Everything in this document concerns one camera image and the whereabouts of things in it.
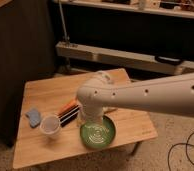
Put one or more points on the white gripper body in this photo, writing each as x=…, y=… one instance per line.
x=90, y=114

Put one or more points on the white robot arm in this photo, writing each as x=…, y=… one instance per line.
x=172, y=95

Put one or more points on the black marker upper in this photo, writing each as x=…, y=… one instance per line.
x=69, y=113

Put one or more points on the white tube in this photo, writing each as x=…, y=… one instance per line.
x=109, y=109

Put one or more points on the orange marker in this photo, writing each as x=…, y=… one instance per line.
x=67, y=107

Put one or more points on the green ceramic plate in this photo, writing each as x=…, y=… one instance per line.
x=98, y=136

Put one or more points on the clear plastic cup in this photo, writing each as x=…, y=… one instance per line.
x=50, y=126

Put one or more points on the small wooden table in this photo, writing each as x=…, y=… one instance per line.
x=48, y=96

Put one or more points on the blue sponge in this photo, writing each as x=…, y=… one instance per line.
x=34, y=117

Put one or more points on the grey metal beam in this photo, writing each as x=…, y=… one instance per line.
x=121, y=58

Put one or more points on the dark cabinet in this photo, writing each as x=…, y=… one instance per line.
x=27, y=52

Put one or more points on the metal pole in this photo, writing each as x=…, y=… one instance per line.
x=66, y=37

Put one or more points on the black handle on beam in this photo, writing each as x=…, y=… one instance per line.
x=169, y=61

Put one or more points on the wall shelf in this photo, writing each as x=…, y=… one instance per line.
x=129, y=8

